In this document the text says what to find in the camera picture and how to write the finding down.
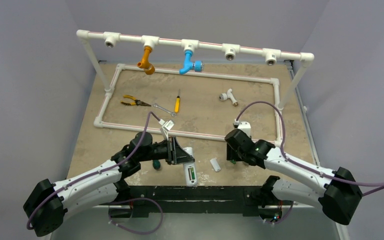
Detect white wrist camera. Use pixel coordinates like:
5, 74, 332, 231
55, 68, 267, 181
233, 121, 252, 138
158, 119, 175, 140

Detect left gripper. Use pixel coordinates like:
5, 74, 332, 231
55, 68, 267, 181
138, 136, 194, 165

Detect white plastic faucet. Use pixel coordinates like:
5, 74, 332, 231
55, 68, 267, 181
218, 88, 239, 107

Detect blue plastic faucet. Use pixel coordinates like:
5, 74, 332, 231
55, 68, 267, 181
179, 50, 204, 75

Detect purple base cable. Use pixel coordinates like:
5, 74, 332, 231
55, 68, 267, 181
107, 196, 165, 235

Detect orange plastic faucet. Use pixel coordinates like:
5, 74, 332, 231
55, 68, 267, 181
136, 46, 155, 75

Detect green stubby screwdriver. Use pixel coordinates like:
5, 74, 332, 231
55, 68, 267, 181
152, 160, 162, 171

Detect aluminium rail frame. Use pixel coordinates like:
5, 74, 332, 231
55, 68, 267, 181
41, 60, 350, 240

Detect white remote control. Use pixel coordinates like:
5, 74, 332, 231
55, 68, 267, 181
183, 147, 198, 187

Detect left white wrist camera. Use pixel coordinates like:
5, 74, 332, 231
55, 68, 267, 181
158, 119, 175, 140

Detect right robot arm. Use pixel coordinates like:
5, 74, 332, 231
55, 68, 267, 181
224, 128, 363, 225

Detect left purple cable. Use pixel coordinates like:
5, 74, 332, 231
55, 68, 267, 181
26, 111, 162, 231

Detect yellow handled pliers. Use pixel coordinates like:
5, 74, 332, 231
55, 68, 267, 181
120, 94, 152, 107

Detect white battery cover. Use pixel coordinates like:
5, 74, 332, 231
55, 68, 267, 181
210, 158, 221, 172

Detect yellow screwdriver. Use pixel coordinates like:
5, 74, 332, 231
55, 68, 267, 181
174, 89, 181, 114

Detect silver wrench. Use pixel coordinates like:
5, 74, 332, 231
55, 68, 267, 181
153, 103, 177, 117

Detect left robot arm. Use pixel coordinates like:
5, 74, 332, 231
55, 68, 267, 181
23, 132, 197, 237

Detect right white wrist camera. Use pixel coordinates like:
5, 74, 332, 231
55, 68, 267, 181
233, 121, 252, 138

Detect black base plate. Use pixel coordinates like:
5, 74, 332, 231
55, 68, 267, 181
97, 185, 294, 220

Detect white PVC pipe frame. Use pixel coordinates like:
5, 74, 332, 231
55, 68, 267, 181
76, 29, 315, 132

